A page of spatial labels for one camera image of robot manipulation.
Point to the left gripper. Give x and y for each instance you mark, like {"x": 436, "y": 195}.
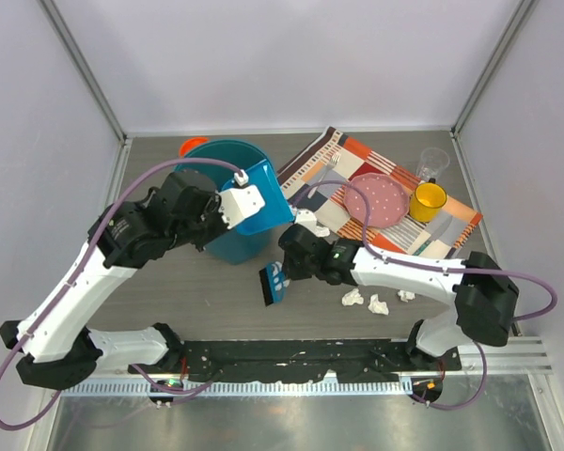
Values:
{"x": 211, "y": 218}

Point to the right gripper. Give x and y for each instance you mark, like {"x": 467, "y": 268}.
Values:
{"x": 290, "y": 265}

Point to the blue hand brush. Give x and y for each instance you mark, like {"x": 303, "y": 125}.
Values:
{"x": 270, "y": 295}

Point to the teal trash bin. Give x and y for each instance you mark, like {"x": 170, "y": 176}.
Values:
{"x": 232, "y": 247}

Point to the blue dustpan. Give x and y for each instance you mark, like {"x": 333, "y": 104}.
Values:
{"x": 275, "y": 210}

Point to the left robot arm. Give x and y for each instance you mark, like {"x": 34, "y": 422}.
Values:
{"x": 58, "y": 349}

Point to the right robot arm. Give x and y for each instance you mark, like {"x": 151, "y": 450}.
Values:
{"x": 480, "y": 299}

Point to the orange bowl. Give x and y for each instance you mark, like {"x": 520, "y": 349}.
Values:
{"x": 192, "y": 143}

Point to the pink dotted plate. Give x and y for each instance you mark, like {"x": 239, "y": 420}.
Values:
{"x": 381, "y": 196}

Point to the white plastic fork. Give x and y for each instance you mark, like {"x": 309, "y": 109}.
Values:
{"x": 331, "y": 164}

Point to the yellow mug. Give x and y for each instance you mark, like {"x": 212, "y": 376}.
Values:
{"x": 426, "y": 201}

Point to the clear plastic cup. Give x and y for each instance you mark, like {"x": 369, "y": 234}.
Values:
{"x": 432, "y": 164}

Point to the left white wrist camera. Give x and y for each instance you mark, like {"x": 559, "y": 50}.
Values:
{"x": 240, "y": 202}

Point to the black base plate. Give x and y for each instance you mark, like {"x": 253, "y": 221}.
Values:
{"x": 301, "y": 361}

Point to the green handled table knife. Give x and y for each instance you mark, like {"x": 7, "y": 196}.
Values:
{"x": 421, "y": 248}

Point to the white slotted cable duct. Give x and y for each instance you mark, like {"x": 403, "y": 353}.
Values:
{"x": 329, "y": 386}

